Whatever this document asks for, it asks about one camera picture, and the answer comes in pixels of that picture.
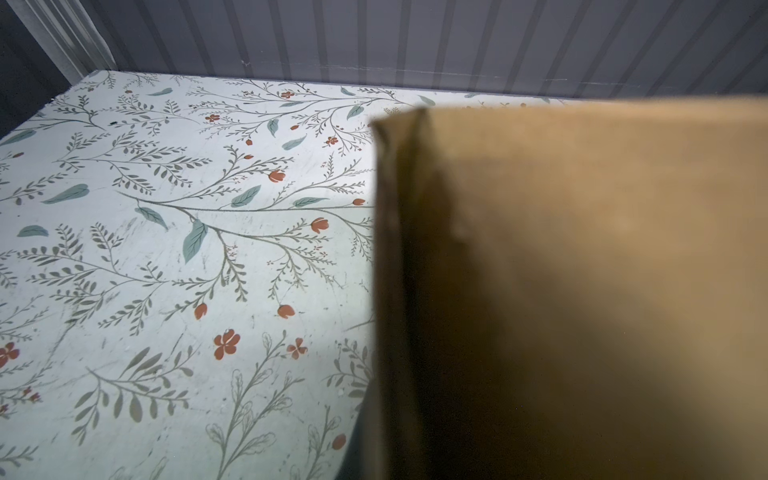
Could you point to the brown cardboard box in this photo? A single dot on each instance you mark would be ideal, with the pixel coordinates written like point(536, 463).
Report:
point(573, 292)

